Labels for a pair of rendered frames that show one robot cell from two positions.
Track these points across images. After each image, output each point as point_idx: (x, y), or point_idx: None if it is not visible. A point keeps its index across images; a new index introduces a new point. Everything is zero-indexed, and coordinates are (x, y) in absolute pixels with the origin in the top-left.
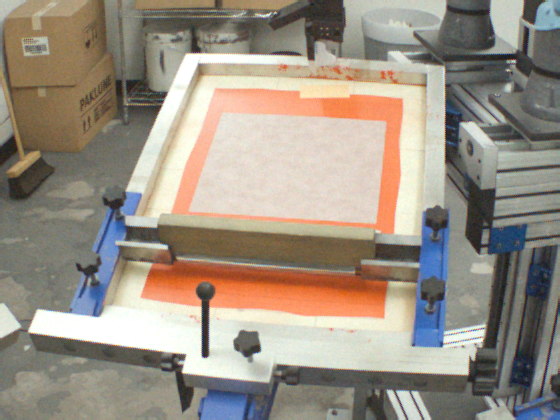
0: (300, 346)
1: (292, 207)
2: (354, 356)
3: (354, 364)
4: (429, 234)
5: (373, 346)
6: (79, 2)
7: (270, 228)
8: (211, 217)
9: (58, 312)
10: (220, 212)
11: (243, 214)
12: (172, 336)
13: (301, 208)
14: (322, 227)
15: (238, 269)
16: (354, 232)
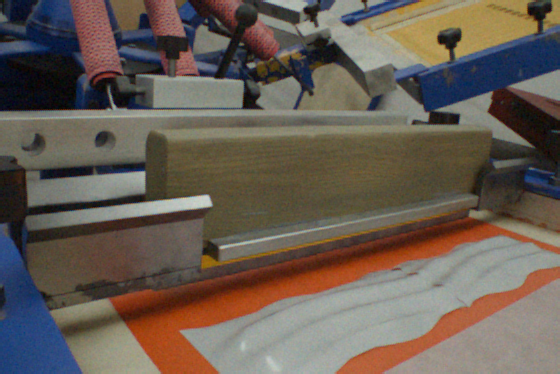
0: (143, 113)
1: (516, 344)
2: (62, 113)
3: (57, 111)
4: (10, 313)
5: (40, 116)
6: None
7: (350, 126)
8: (440, 128)
9: (392, 115)
10: (558, 281)
11: (534, 293)
12: (282, 112)
13: (501, 352)
14: (277, 130)
15: (385, 239)
16: (203, 130)
